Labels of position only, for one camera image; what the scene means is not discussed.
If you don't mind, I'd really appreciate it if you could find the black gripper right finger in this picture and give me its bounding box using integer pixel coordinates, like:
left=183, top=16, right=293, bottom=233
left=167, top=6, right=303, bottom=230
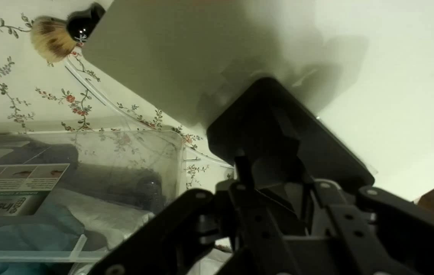
left=311, top=177, right=434, bottom=275

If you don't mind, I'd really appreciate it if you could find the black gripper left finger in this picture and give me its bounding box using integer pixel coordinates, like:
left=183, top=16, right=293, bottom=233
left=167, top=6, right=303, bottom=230
left=88, top=154, right=311, bottom=275

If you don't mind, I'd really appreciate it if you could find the white pad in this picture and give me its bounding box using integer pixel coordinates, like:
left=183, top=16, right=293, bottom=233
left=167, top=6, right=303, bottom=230
left=82, top=0, right=434, bottom=204

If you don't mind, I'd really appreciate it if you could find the printed paper label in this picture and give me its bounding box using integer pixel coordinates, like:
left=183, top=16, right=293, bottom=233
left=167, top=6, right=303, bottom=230
left=0, top=162, right=73, bottom=218

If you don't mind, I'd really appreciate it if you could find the floral bedsheet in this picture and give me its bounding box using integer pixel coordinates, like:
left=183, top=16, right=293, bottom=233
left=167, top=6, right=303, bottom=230
left=0, top=0, right=239, bottom=189

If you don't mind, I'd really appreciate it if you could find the small shaving brush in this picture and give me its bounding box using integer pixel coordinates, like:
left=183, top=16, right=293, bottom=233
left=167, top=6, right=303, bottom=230
left=30, top=1, right=108, bottom=65

